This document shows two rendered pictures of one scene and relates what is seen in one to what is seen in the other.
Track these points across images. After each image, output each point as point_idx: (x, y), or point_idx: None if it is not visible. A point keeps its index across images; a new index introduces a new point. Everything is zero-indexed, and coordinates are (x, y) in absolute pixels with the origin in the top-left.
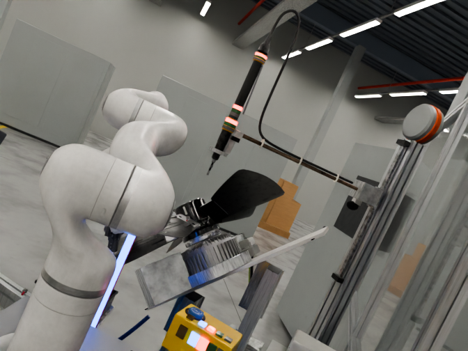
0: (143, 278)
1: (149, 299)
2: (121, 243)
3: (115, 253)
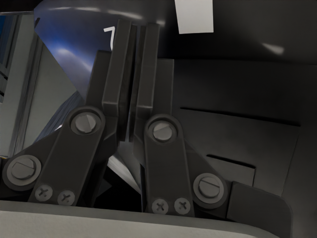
0: (37, 138)
1: (69, 100)
2: (289, 102)
3: (171, 47)
